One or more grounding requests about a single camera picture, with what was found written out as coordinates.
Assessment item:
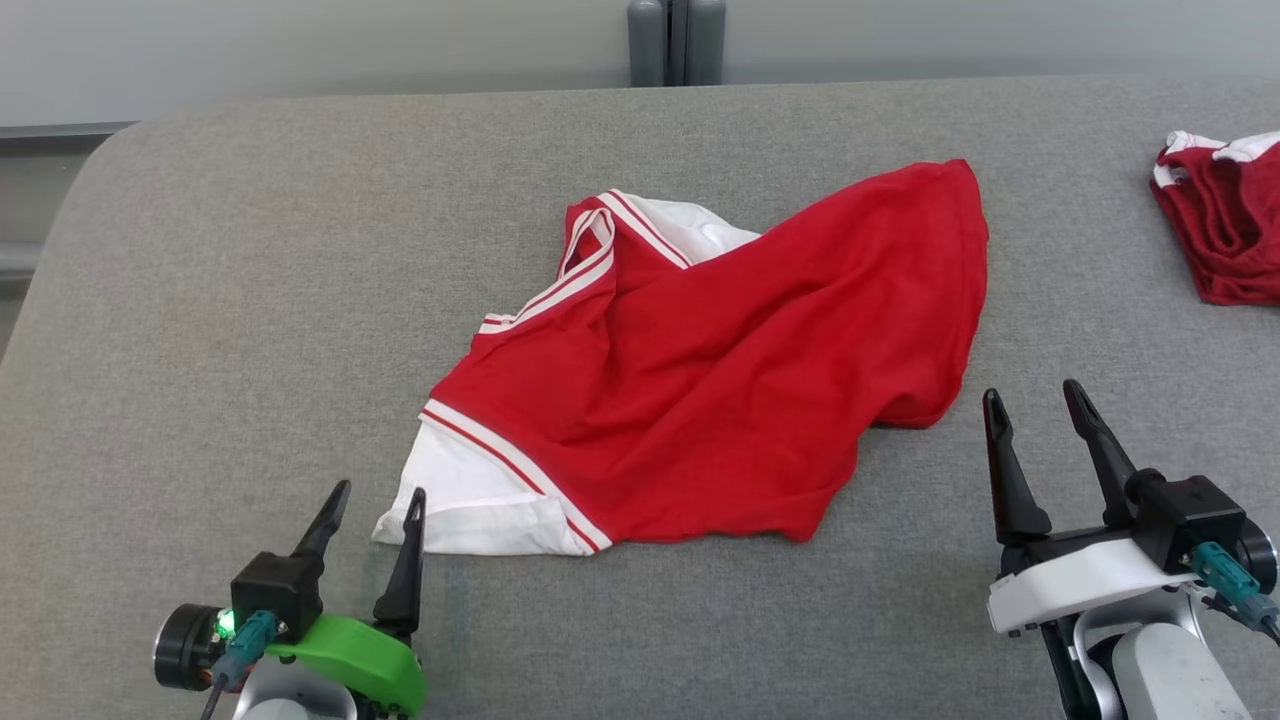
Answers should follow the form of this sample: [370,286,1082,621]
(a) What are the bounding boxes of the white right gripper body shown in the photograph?
[987,524,1198,637]

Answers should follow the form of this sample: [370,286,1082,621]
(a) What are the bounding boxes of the left black cable teal connector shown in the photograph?
[198,610,280,720]

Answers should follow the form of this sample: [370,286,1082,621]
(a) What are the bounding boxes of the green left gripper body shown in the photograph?
[264,612,429,720]

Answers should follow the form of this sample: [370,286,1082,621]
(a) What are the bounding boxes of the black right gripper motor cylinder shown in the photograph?
[1235,515,1280,596]

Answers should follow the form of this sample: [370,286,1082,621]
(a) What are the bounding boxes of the right black cable teal connector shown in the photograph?
[1188,541,1280,646]

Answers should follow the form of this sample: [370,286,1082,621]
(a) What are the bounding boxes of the red shorts with white stripe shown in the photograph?
[1148,130,1280,307]

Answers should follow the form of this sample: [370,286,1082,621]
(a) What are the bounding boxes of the grey metal partition post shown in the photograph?
[627,0,728,88]

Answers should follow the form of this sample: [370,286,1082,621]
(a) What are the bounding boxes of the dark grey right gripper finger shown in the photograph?
[983,389,1054,547]
[1062,378,1139,530]

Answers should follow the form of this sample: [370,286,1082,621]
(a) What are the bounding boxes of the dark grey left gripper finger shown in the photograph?
[291,480,353,564]
[373,487,429,638]

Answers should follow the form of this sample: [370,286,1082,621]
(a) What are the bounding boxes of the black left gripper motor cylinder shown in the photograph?
[152,603,226,692]

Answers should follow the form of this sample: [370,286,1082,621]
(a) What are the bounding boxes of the red jersey with white sleeves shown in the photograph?
[372,158,991,557]

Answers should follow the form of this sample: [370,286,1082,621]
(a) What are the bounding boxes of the black cable teal connector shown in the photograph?
[1188,541,1280,646]
[198,610,280,720]

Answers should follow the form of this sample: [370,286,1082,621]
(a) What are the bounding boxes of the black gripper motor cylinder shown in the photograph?
[152,603,226,692]
[1235,515,1280,596]

